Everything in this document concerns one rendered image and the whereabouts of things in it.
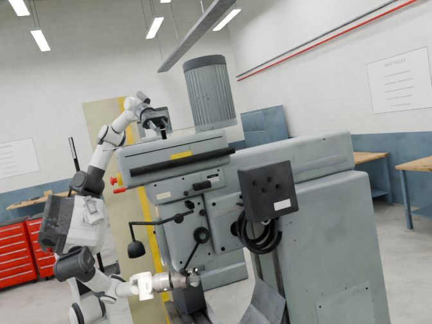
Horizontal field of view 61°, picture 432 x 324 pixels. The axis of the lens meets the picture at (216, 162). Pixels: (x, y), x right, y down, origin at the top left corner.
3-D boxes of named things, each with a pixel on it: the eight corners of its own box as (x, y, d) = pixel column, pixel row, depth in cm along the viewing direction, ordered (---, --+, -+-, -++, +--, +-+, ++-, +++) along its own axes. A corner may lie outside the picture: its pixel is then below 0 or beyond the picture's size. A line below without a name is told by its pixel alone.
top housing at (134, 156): (125, 189, 147) (116, 149, 145) (121, 182, 172) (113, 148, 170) (233, 163, 161) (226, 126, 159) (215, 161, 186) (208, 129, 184)
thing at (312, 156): (207, 209, 160) (198, 164, 158) (194, 201, 181) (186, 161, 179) (357, 168, 183) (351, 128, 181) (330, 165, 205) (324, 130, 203)
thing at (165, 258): (162, 265, 164) (153, 220, 162) (161, 263, 168) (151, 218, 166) (171, 263, 166) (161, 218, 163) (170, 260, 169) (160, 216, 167)
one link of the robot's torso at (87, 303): (72, 326, 211) (51, 249, 209) (101, 312, 222) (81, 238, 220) (81, 333, 199) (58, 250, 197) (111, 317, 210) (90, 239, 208)
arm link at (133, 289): (142, 272, 169) (126, 276, 178) (144, 292, 166) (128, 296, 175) (153, 270, 174) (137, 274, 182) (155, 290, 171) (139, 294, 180)
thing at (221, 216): (218, 257, 161) (206, 200, 159) (202, 243, 185) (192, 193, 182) (256, 245, 167) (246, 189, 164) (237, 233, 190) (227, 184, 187)
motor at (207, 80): (202, 132, 159) (187, 57, 156) (191, 133, 178) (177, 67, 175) (244, 123, 165) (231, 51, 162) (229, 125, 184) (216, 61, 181)
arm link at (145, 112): (167, 130, 175) (156, 119, 183) (168, 111, 170) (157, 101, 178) (143, 134, 169) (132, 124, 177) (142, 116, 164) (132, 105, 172)
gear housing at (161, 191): (153, 206, 152) (148, 183, 151) (146, 198, 175) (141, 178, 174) (228, 187, 162) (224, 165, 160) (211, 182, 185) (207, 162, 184)
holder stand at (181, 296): (188, 315, 204) (180, 281, 202) (173, 301, 224) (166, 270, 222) (206, 306, 210) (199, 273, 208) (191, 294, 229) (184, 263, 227)
